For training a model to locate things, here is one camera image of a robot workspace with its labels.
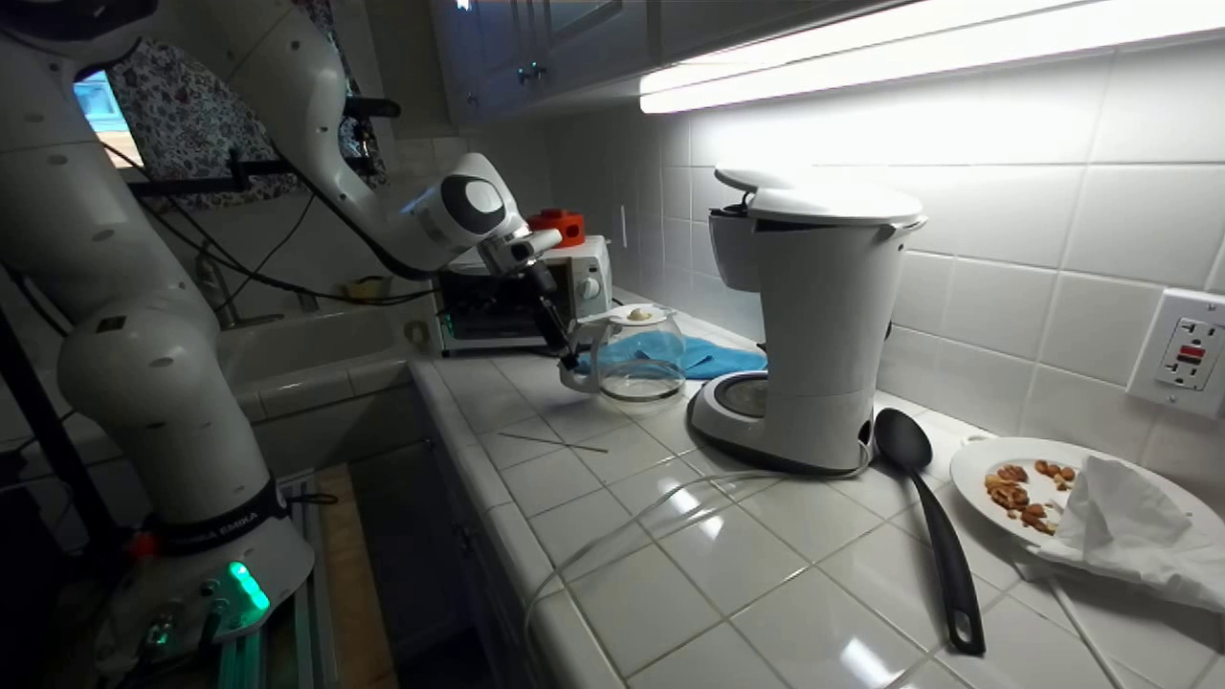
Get under-cabinet light strip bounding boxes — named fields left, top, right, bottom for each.
left=639, top=0, right=1225, bottom=115

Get blue towel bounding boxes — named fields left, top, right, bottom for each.
left=579, top=334, right=764, bottom=378

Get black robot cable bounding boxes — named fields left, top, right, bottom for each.
left=99, top=128, right=436, bottom=312

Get red round lidded container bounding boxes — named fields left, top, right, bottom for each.
left=529, top=206, right=591, bottom=249

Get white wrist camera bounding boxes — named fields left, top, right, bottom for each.
left=506, top=230, right=561, bottom=270

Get white crumpled napkin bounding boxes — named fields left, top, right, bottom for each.
left=1031, top=457, right=1225, bottom=614

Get wooden stick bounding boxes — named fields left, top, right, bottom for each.
left=492, top=429, right=607, bottom=457

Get black plastic spoon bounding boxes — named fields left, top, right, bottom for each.
left=874, top=410, right=986, bottom=656

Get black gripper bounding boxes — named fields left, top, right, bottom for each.
left=477, top=230, right=566, bottom=346

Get white wall outlet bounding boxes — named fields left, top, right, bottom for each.
left=1127, top=288, right=1225, bottom=419

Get white coffeemaker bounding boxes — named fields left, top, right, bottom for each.
left=686, top=169, right=921, bottom=474

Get white upper cabinets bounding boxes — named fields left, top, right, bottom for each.
left=430, top=0, right=907, bottom=128

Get white plate with food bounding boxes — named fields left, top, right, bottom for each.
left=950, top=437, right=1225, bottom=575

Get glass coffee jar white handle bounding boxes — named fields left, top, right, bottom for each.
left=557, top=302, right=686, bottom=404

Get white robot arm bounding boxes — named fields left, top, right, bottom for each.
left=0, top=0, right=551, bottom=645

